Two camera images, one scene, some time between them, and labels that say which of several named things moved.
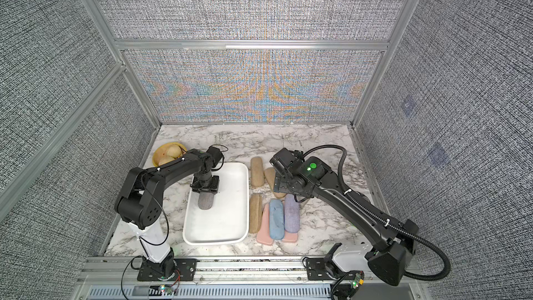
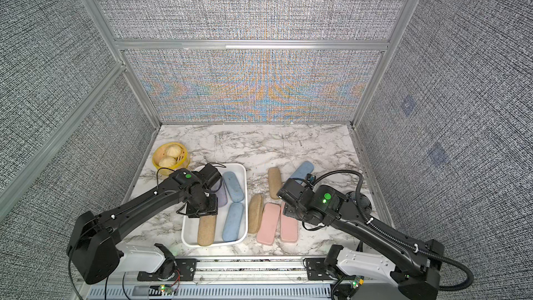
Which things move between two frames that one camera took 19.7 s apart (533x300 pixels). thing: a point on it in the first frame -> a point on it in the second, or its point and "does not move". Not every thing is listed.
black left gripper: x=198 y=187 -> x=213 y=210
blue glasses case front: x=276 y=219 -> x=234 y=187
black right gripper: x=281 y=185 -> x=289 y=211
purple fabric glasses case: x=291 y=214 -> x=222 y=196
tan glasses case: x=271 y=176 does not move
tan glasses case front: x=255 y=211 does not move
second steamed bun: x=174 y=151 does not move
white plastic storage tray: x=227 y=221 does not move
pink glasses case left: x=264 y=235 does not move
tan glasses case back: x=257 y=171 -> x=206 y=231
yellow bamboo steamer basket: x=168 y=152 does not move
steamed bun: x=165 y=160 does not move
